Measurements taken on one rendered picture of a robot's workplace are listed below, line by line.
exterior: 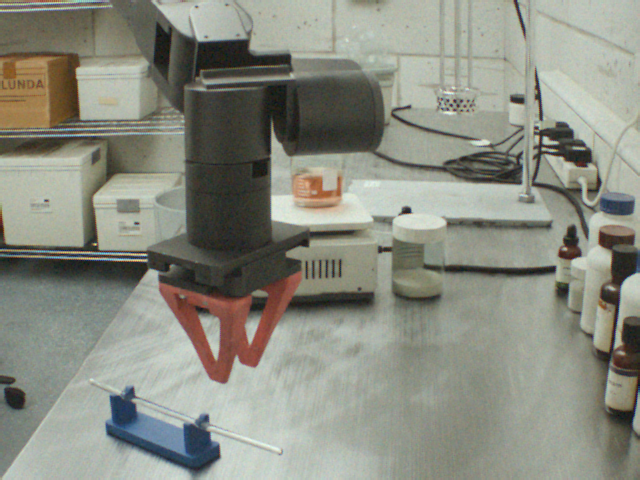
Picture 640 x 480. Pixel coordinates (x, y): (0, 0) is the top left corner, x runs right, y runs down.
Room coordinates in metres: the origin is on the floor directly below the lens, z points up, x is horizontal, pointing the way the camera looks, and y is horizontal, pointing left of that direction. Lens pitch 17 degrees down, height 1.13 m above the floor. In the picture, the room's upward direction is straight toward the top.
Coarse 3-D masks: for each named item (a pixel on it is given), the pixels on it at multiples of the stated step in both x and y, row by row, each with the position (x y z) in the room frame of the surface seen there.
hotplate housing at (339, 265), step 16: (320, 240) 0.98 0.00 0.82; (336, 240) 0.99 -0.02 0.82; (352, 240) 0.99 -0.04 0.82; (368, 240) 0.99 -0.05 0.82; (288, 256) 0.97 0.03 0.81; (304, 256) 0.98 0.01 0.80; (320, 256) 0.98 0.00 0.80; (336, 256) 0.98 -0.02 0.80; (352, 256) 0.98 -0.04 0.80; (368, 256) 0.99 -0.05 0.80; (304, 272) 0.98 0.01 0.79; (320, 272) 0.98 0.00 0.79; (336, 272) 0.98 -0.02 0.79; (352, 272) 0.98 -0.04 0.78; (368, 272) 0.99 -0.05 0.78; (304, 288) 0.98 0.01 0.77; (320, 288) 0.98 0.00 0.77; (336, 288) 0.98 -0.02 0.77; (352, 288) 0.98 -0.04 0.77; (368, 288) 0.99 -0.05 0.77; (256, 304) 0.97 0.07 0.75
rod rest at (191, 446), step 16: (112, 400) 0.68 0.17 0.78; (112, 416) 0.68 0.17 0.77; (128, 416) 0.69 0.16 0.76; (144, 416) 0.69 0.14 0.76; (208, 416) 0.65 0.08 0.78; (112, 432) 0.67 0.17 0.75; (128, 432) 0.66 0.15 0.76; (144, 432) 0.66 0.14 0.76; (160, 432) 0.66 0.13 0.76; (176, 432) 0.67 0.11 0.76; (192, 432) 0.63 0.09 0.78; (208, 432) 0.65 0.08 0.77; (144, 448) 0.65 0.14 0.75; (160, 448) 0.64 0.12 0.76; (176, 448) 0.64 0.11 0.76; (192, 448) 0.63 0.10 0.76; (208, 448) 0.64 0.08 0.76; (192, 464) 0.63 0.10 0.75
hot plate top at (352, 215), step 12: (276, 204) 1.06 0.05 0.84; (288, 204) 1.06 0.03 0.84; (348, 204) 1.06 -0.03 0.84; (360, 204) 1.06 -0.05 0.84; (276, 216) 1.01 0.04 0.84; (288, 216) 1.01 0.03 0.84; (300, 216) 1.01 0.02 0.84; (312, 216) 1.01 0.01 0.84; (324, 216) 1.01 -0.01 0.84; (336, 216) 1.01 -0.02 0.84; (348, 216) 1.01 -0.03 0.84; (360, 216) 1.01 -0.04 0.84; (312, 228) 0.98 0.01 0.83; (324, 228) 0.98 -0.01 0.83; (336, 228) 0.99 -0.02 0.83; (348, 228) 0.99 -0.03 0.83; (360, 228) 0.99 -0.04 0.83
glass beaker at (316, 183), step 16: (304, 160) 1.03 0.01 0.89; (320, 160) 1.03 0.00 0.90; (336, 160) 1.03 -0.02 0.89; (304, 176) 1.03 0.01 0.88; (320, 176) 1.03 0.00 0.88; (336, 176) 1.03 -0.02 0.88; (304, 192) 1.03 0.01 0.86; (320, 192) 1.03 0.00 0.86; (336, 192) 1.03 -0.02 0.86; (304, 208) 1.03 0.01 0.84; (320, 208) 1.03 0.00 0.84; (336, 208) 1.03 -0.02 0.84
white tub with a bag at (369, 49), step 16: (352, 32) 2.02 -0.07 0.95; (368, 32) 2.02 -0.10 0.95; (336, 48) 2.04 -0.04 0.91; (352, 48) 2.00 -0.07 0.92; (368, 48) 1.99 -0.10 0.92; (384, 48) 2.00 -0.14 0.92; (368, 64) 1.99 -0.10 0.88; (384, 64) 2.00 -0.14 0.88; (384, 80) 1.99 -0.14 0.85; (384, 96) 2.00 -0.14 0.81
